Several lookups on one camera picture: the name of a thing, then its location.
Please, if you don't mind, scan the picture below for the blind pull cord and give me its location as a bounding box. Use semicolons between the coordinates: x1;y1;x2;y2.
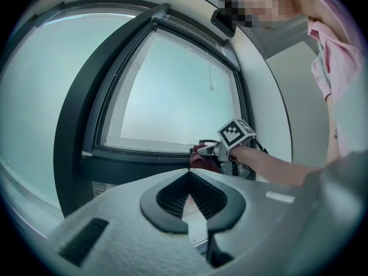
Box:
207;63;215;92

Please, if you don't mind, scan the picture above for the black head-worn camera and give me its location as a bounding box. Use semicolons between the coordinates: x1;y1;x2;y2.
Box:
210;9;237;38

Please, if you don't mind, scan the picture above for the dark fixed window frame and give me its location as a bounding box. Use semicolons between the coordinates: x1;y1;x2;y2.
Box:
53;0;256;218

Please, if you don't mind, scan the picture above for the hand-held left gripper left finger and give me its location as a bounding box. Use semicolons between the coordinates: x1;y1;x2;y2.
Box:
40;168;215;276

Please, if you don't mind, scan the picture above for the person's pink shirt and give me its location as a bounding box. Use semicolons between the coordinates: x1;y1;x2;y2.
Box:
304;0;367;105

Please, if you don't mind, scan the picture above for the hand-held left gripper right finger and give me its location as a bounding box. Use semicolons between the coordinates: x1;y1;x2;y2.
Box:
188;168;320;276

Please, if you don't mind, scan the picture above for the frosted hinged window sash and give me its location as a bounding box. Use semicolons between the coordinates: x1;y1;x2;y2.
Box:
93;16;255;165

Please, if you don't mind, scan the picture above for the person's right forearm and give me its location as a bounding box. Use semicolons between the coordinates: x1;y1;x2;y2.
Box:
229;145;323;187

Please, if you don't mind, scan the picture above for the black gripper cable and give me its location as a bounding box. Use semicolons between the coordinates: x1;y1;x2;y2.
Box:
249;136;270;155

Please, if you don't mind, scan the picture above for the person's left forearm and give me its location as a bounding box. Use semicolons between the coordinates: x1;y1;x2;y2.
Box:
325;95;339;166

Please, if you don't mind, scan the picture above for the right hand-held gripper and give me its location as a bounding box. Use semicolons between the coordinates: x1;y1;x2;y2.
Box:
200;118;257;179

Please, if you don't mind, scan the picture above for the dark red cloth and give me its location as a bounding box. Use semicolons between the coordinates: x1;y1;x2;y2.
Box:
189;144;221;174

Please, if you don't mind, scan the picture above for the small low glass pane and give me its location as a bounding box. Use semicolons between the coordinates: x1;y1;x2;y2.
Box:
91;181;117;197

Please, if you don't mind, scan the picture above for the large frosted glass pane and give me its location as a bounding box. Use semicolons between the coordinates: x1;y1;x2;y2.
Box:
0;13;136;204

